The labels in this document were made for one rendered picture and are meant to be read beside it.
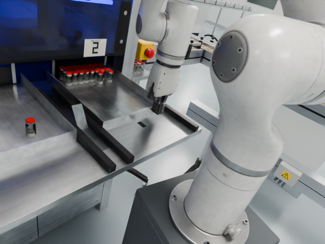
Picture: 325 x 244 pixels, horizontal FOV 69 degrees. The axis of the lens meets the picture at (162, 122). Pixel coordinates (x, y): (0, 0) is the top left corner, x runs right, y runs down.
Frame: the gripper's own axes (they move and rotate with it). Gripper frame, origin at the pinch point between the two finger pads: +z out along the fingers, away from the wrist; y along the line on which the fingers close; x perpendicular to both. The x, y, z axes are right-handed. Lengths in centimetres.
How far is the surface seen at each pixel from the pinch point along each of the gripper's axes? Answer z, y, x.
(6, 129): 4.1, 40.0, -12.7
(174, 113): 2.3, -6.6, 2.8
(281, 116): 36, -144, 11
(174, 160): 90, -85, -36
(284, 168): 39, -80, 37
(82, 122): 2.7, 23.4, -5.8
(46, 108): 3.1, 28.1, -17.2
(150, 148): 4.7, 12.2, 10.7
